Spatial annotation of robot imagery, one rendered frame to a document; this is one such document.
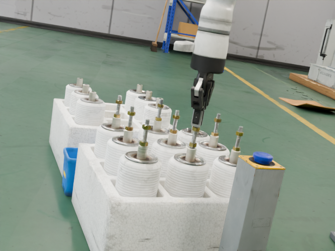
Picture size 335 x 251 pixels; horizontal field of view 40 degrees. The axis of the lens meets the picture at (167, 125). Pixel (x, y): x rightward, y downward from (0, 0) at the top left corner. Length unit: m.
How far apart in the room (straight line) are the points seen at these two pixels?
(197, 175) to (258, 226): 0.18
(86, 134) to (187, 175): 0.53
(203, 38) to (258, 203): 0.36
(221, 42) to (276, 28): 6.81
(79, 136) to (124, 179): 0.50
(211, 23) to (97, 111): 0.64
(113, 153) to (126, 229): 0.20
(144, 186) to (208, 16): 0.39
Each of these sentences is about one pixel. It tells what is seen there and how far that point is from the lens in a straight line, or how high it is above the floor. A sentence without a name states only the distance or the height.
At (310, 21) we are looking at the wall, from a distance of 7.98.
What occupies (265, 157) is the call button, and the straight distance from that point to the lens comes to 0.94.
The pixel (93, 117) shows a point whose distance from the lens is 1.51.
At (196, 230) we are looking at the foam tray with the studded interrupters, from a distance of 1.07.
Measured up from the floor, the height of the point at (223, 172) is 0.23.
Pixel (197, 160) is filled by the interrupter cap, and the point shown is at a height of 0.25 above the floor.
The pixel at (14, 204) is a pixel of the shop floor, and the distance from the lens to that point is 1.35.
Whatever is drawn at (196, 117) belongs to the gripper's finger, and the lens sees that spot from 1.04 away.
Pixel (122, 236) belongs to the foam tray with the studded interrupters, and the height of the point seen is 0.10.
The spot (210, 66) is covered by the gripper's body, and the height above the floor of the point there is 0.48.
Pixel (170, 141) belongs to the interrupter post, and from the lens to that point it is 1.17.
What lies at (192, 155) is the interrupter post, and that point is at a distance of 1.07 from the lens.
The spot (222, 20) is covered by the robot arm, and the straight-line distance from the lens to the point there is 1.00.
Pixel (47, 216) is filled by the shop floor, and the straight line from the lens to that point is 1.29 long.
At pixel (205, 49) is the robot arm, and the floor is 0.51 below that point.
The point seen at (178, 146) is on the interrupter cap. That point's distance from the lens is 1.17.
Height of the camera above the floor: 0.57
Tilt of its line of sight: 14 degrees down
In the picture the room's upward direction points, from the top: 10 degrees clockwise
